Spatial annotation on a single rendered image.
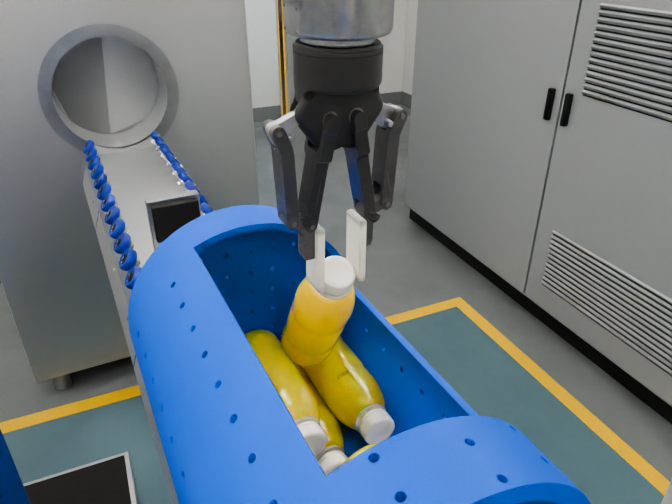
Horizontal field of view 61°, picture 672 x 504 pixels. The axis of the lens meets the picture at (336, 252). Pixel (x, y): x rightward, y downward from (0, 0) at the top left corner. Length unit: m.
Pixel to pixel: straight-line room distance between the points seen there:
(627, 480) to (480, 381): 0.59
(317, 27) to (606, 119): 1.84
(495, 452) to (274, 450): 0.15
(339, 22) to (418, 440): 0.30
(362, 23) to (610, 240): 1.91
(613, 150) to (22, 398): 2.33
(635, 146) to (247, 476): 1.89
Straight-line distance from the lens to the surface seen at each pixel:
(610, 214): 2.26
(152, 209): 1.12
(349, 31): 0.45
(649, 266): 2.20
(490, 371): 2.39
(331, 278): 0.57
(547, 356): 2.53
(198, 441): 0.49
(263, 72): 5.25
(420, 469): 0.38
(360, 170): 0.53
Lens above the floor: 1.53
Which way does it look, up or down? 29 degrees down
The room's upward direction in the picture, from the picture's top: straight up
